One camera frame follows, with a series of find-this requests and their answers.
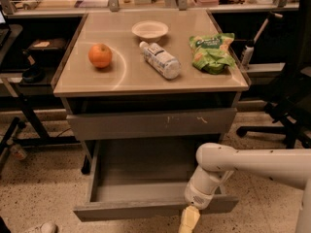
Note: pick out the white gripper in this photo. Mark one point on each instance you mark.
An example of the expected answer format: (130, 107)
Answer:
(198, 195)

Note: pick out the grey drawer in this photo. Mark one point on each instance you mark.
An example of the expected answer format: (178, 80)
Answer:
(151, 124)
(138, 178)

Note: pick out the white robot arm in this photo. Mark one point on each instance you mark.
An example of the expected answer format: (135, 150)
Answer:
(216, 163)

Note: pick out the grey top drawer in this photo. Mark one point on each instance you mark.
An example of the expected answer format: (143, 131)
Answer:
(151, 124)

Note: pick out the grey drawer cabinet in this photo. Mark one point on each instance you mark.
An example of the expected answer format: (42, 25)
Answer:
(129, 84)

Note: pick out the white shoe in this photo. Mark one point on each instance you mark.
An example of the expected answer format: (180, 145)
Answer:
(47, 227)

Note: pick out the black office chair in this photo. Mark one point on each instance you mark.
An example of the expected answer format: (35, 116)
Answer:
(287, 97)

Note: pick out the clear plastic water bottle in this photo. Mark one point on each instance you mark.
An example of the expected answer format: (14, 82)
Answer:
(161, 60)

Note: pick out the green chip bag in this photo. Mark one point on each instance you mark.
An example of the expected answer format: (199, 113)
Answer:
(210, 53)

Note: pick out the white black handheld tool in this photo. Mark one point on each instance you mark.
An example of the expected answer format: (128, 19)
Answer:
(248, 50)

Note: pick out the small bottle on floor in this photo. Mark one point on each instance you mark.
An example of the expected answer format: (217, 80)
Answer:
(16, 150)

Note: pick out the orange apple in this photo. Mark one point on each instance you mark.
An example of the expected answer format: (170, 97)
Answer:
(100, 55)

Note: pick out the white paper bowl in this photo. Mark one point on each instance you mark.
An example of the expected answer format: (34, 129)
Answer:
(149, 30)

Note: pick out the black box on shelf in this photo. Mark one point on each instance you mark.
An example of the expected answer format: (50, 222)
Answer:
(49, 50)

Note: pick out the black side desk frame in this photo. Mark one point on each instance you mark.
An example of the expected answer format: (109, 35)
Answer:
(17, 124)

